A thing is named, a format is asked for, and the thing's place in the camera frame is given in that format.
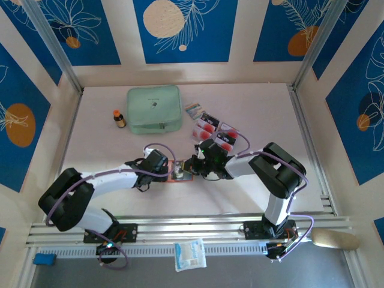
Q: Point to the black red white credit card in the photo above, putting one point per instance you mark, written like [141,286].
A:
[229,127]
[228,146]
[206,127]
[226,137]
[201,135]
[210,118]

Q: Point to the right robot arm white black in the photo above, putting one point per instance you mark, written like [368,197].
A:
[243,166]

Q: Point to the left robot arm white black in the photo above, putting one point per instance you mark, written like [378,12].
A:
[114,180]

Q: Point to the brown bottle orange cap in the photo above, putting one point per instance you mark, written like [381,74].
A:
[119,120]

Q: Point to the mint green zipper pouch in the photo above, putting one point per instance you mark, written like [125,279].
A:
[154,109]

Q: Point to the white blue plastic packet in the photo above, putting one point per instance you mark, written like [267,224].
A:
[190,255]

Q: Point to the small blue object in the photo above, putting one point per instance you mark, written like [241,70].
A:
[44,259]

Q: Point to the golden oval object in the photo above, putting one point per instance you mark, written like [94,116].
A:
[336,240]

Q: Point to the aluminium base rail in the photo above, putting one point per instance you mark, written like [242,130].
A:
[192,228]

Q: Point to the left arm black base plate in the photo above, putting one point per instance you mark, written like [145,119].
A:
[129,232]

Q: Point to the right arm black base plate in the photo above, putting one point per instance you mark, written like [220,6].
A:
[252,230]

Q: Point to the aluminium table edge rail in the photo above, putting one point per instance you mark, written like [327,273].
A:
[69,135]
[311,150]

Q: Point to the aluminium frame post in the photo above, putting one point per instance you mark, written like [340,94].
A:
[52,42]
[319,42]

